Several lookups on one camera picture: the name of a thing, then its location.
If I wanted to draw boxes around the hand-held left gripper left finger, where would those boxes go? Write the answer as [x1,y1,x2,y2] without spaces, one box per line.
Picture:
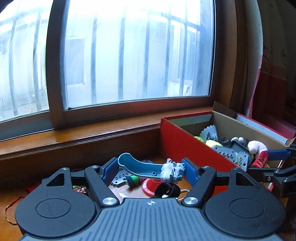
[42,157,120,207]

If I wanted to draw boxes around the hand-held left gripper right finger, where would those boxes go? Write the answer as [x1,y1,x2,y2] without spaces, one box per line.
[181,158,260,207]

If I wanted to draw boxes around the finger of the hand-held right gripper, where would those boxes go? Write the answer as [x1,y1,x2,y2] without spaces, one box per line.
[246,165,296,198]
[264,144,296,163]

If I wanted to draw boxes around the red snack packet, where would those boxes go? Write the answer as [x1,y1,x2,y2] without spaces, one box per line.
[252,150,269,169]

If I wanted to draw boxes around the white fluff tuft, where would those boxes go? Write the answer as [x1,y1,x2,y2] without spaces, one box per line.
[161,158,186,181]

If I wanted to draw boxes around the teal curved toy track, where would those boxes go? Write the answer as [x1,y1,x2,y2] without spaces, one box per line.
[118,153,185,181]

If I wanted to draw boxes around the red cardboard box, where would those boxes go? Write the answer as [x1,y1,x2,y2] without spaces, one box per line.
[159,101,296,195]

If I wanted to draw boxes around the wooden desktop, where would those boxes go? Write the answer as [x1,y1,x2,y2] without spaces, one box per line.
[0,158,192,224]

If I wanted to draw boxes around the grey building block plate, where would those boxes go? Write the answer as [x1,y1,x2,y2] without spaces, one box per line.
[111,160,144,187]

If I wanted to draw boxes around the pale pink plush toy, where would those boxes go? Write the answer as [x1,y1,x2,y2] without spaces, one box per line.
[247,140,268,155]

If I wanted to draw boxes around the black fabric item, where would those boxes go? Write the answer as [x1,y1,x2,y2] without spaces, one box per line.
[154,183,181,199]

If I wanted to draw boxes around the yellow plush toy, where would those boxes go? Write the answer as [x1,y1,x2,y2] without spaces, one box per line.
[205,139,222,148]

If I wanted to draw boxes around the red funnel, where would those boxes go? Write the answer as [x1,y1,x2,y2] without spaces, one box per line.
[142,178,163,194]

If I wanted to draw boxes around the white pleated paper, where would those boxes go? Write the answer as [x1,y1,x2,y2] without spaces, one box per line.
[200,125,218,142]

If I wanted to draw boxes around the grey building block assembly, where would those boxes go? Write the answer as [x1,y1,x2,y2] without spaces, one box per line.
[213,141,255,172]

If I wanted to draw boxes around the red cloth scrap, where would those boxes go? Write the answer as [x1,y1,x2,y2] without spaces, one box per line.
[25,183,42,193]

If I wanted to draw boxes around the cream and red curtain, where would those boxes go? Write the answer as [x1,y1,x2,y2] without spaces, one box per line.
[243,0,264,119]

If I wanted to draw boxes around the window with metal bars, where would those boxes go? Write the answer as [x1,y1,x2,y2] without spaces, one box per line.
[0,0,222,142]

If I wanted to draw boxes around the red and multicolour string bracelet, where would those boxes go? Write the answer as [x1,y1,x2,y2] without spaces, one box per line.
[5,196,26,224]

